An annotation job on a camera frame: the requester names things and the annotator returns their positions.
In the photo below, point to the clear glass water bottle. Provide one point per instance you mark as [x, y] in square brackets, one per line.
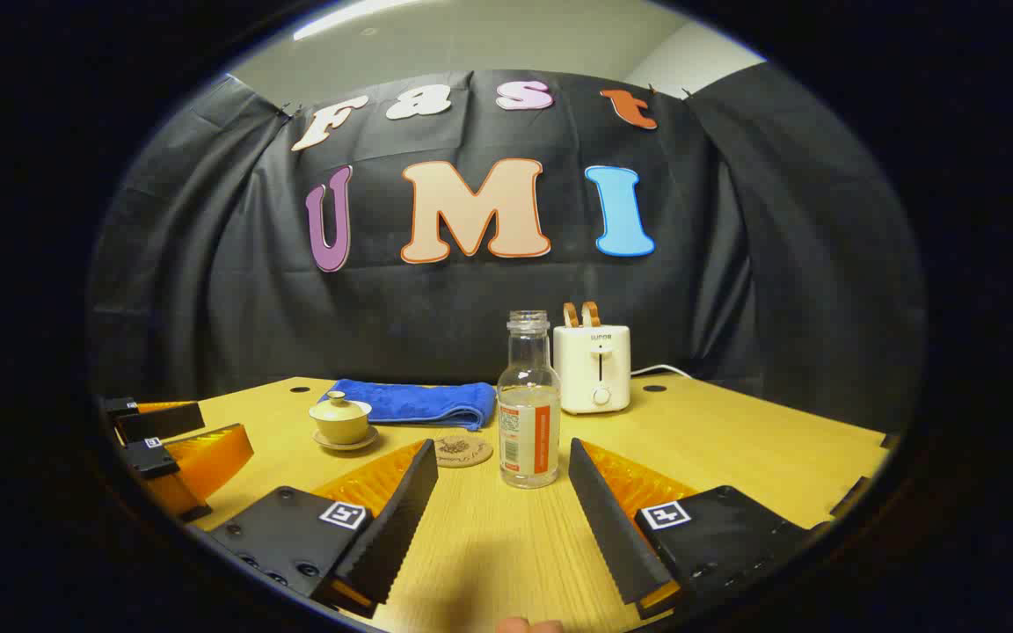
[528, 422]

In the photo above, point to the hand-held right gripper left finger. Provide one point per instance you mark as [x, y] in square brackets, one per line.
[401, 519]

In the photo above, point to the blue towel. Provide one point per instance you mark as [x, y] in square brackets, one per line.
[410, 403]

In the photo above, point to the white toaster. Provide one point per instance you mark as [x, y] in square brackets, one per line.
[577, 378]

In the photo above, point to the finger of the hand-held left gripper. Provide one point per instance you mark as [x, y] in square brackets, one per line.
[163, 422]
[150, 459]

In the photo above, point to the bread slice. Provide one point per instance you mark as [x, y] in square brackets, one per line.
[592, 314]
[570, 315]

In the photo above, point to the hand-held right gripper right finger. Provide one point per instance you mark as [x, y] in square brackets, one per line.
[612, 536]

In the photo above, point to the black backdrop cloth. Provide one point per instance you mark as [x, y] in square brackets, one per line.
[471, 308]

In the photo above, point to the cream saucer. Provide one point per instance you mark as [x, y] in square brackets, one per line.
[364, 443]

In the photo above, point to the round cork coaster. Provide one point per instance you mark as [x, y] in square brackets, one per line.
[464, 452]

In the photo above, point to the cream teacup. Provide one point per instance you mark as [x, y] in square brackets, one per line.
[341, 431]

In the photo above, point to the cream teacup lid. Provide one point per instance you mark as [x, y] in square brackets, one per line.
[339, 409]

